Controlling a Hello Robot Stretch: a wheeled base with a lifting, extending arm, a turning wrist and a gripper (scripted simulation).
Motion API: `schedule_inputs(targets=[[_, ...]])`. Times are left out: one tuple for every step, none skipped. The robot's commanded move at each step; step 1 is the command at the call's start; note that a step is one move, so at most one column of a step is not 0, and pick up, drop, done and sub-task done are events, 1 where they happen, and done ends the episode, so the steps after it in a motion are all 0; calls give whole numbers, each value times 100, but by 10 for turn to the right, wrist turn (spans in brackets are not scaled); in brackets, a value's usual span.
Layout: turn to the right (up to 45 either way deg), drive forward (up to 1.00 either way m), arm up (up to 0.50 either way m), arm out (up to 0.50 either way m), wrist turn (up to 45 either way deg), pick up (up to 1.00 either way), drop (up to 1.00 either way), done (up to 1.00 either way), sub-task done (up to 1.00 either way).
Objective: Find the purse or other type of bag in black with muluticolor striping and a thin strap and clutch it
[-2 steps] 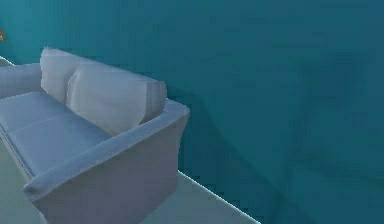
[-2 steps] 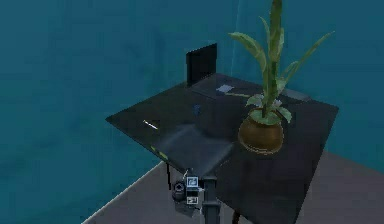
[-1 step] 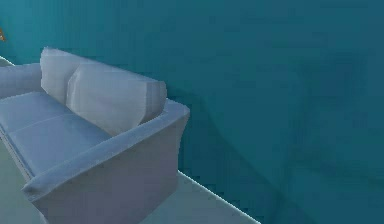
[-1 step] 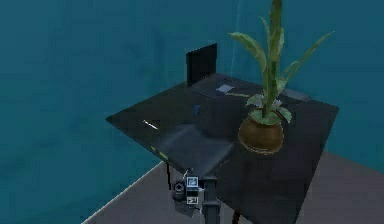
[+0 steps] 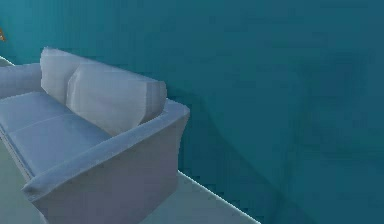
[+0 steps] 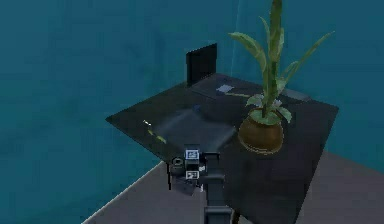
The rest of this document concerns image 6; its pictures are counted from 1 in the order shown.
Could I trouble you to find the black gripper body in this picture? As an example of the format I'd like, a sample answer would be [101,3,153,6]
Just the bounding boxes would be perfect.
[170,156,198,197]

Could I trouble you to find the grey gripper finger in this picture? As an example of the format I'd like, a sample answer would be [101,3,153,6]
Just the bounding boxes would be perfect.
[167,161,173,192]

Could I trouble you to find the green plant in brown pot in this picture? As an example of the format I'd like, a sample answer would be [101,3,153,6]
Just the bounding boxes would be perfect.
[227,0,336,156]

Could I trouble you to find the black laptop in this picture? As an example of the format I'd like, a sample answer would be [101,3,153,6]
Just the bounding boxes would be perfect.
[185,42,268,102]

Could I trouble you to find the black table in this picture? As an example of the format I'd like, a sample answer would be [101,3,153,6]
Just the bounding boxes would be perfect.
[105,72,340,224]

